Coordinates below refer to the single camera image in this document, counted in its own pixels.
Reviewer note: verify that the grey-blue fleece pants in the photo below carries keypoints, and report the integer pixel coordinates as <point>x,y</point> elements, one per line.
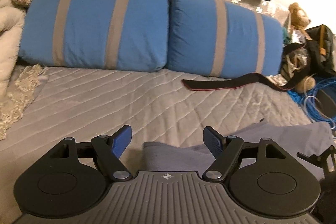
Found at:
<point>178,155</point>

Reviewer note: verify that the tan plush toy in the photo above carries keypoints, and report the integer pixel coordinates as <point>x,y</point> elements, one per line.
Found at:
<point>305,83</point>

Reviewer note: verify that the clear plastic wrap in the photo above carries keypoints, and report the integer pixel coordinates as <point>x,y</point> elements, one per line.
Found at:
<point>294,61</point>

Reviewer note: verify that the black bag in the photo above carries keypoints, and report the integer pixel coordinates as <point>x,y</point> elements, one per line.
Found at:
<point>319,48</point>

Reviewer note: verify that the teal cloth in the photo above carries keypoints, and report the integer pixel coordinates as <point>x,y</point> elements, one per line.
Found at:
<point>286,35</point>

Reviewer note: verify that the white comforter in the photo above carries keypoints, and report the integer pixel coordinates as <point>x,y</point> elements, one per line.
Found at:
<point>10,37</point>

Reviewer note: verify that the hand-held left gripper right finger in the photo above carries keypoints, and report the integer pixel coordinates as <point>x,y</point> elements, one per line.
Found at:
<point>214,141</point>

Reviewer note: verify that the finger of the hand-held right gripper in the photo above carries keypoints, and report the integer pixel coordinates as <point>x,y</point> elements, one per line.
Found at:
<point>312,158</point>

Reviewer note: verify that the brown teddy bear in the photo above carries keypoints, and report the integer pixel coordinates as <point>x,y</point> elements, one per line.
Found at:
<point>298,16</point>

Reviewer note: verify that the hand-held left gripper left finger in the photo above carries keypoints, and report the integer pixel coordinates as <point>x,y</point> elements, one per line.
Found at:
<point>122,141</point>

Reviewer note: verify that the cream lace-trimmed cloth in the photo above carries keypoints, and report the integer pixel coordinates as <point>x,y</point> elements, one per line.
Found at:
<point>23,82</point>

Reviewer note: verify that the white crumpled cloth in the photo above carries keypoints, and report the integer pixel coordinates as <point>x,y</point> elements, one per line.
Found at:
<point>275,79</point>

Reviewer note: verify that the blue pillow with grey stripes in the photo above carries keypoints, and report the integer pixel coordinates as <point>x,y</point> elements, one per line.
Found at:
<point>236,37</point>
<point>86,29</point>

